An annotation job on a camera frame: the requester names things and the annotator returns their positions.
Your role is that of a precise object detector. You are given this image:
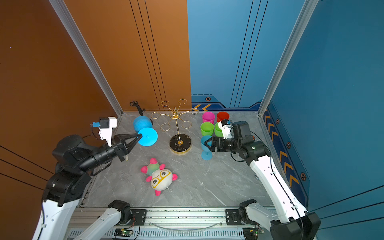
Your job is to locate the red wine glass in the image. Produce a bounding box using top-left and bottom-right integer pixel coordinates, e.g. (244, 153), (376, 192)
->
(217, 112), (230, 122)

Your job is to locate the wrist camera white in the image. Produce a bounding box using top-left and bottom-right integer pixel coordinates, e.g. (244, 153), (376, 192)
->
(218, 119), (234, 140)
(90, 117), (118, 147)

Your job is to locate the pink wine glass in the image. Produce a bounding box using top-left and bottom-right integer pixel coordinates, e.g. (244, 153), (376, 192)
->
(202, 112), (216, 125)

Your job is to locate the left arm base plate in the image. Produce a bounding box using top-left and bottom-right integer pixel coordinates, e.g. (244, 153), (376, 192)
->
(117, 209), (147, 226)

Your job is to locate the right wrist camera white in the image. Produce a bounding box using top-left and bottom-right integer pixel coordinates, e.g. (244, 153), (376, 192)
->
(218, 119), (234, 140)

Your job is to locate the right circuit board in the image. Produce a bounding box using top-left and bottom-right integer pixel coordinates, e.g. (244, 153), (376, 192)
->
(243, 228), (260, 240)

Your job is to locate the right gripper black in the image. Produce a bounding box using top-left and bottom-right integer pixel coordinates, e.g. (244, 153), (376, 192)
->
(204, 136), (242, 153)

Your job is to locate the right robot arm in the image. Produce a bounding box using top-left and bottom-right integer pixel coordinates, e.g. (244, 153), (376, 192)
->
(204, 120), (321, 240)

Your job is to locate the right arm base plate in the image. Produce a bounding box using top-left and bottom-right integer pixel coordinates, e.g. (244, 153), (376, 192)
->
(225, 208), (259, 226)

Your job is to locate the black phone stand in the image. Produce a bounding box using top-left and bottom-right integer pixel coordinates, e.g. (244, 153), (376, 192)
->
(130, 101), (153, 128)

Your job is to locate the gold wine glass rack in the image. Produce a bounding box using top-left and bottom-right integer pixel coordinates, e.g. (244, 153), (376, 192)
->
(151, 99), (200, 156)

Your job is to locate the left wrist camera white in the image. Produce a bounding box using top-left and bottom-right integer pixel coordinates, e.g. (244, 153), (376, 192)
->
(90, 117), (118, 147)

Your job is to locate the plush toy with glasses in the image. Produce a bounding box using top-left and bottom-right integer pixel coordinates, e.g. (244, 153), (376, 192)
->
(141, 158), (178, 196)

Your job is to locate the circuit board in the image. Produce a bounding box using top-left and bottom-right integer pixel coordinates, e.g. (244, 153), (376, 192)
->
(243, 228), (260, 240)
(114, 229), (134, 239)

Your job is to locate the light blue wine glass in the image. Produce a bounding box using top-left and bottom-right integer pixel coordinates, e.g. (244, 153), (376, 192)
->
(201, 135), (213, 161)

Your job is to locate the left circuit board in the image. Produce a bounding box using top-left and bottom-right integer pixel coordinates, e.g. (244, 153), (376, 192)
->
(114, 229), (134, 239)

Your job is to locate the green wine glass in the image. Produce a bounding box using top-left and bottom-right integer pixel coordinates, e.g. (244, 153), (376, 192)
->
(214, 122), (223, 137)
(201, 122), (215, 136)

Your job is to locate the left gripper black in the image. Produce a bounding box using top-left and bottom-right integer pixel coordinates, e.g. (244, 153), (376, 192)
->
(80, 132), (143, 174)

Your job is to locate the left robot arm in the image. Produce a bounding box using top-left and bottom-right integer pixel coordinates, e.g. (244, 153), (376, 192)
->
(33, 134), (143, 240)

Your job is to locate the aluminium front rail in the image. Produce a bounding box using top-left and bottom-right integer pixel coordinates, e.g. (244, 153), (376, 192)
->
(53, 206), (319, 240)

